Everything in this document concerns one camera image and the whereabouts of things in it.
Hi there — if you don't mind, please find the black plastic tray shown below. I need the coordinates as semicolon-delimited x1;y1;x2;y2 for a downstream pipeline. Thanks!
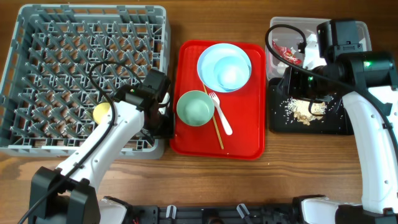
267;78;353;136

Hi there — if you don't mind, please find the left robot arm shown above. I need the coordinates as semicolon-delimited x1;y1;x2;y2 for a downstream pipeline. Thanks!
21;70;170;223

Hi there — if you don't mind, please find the yellow cup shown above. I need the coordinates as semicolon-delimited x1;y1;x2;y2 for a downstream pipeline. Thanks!
93;103;112;124

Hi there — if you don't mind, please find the light blue plate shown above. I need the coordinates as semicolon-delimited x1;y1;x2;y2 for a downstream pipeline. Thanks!
197;43;252;92

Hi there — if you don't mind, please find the green bowl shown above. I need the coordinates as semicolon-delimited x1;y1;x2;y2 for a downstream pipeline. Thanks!
176;90;215;127

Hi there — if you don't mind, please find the red snack wrapper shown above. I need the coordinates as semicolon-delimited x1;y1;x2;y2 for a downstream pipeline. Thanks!
272;41;302;65

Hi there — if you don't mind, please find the light blue bowl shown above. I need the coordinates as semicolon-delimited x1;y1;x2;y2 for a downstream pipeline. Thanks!
213;56;251;93

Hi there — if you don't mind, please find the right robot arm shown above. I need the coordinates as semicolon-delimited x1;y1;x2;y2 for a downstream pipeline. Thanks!
280;19;397;223

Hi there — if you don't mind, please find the food scraps pile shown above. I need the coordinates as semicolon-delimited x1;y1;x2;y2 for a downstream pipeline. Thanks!
281;98;327;126

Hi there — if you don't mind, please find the red plastic tray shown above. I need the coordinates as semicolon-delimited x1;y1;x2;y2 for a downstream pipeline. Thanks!
170;42;266;160

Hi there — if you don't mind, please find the wooden chopstick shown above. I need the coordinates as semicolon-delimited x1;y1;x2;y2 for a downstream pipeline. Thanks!
202;83;224;150

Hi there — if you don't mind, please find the grey plastic dishwasher rack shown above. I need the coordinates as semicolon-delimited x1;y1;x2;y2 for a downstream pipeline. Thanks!
1;4;171;157

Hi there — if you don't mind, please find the white plastic fork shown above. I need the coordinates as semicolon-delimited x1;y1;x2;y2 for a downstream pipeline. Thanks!
209;92;233;136

